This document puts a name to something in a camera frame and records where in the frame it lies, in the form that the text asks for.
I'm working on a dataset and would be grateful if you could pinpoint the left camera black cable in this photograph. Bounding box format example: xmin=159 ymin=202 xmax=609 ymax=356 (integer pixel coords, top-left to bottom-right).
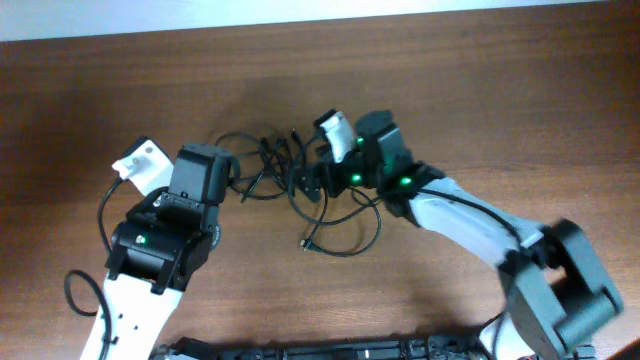
xmin=63 ymin=177 xmax=124 ymax=360

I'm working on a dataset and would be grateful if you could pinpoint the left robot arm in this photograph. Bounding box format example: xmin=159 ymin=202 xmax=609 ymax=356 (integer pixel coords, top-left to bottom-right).
xmin=81 ymin=137 xmax=240 ymax=359

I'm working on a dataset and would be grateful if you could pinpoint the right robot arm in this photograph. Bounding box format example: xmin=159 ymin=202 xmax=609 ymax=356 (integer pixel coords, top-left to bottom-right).
xmin=287 ymin=110 xmax=624 ymax=359

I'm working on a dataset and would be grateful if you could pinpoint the black USB cable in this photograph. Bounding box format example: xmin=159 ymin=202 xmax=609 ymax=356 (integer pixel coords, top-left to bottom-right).
xmin=213 ymin=128 xmax=383 ymax=258

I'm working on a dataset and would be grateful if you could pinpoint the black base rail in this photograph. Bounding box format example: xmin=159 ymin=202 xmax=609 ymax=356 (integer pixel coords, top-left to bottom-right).
xmin=150 ymin=335 xmax=488 ymax=360

